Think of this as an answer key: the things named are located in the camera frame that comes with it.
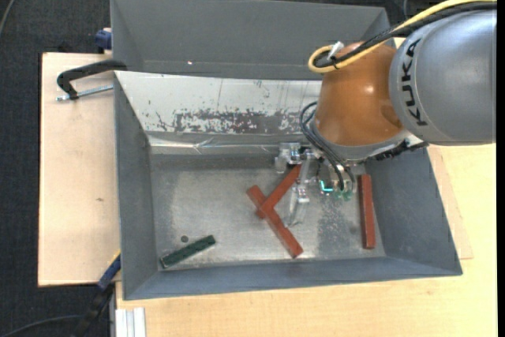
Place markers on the grey metal bin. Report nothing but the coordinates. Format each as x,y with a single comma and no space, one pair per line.
221,205

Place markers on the dark green flat block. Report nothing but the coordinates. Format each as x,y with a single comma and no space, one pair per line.
188,252

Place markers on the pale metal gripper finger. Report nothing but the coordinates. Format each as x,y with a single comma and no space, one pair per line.
290,154
300,201

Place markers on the red-brown flat block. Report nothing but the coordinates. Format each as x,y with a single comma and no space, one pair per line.
281,229
367,213
278,191

